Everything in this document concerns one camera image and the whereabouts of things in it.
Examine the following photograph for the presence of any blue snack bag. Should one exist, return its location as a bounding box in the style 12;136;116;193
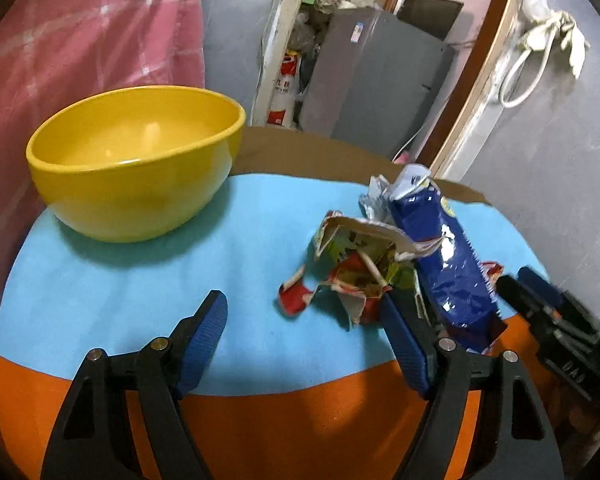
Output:
387;165;506;353

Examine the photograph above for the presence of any silver foil wrapper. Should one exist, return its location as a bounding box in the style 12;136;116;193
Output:
358;174;393;224

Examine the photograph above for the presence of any colourful wrapper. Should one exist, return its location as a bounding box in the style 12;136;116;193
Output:
277;210;442;325

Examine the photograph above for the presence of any striped blue orange brown cloth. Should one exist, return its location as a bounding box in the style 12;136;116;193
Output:
0;126;600;480

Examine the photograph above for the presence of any yellow plastic bowl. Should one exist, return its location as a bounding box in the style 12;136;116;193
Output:
26;86;246;243

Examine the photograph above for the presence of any grey refrigerator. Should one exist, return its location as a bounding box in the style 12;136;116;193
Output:
298;8;456;158

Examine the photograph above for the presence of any black monitor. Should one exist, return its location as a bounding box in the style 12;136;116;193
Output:
396;0;464;40

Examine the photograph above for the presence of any red white sack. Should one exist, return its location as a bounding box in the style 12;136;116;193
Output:
268;50;301;128

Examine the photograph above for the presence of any pink plaid cloth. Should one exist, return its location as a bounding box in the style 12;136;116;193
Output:
0;0;204;288

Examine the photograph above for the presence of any white hose with gloves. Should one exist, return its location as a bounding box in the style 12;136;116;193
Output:
497;8;592;110

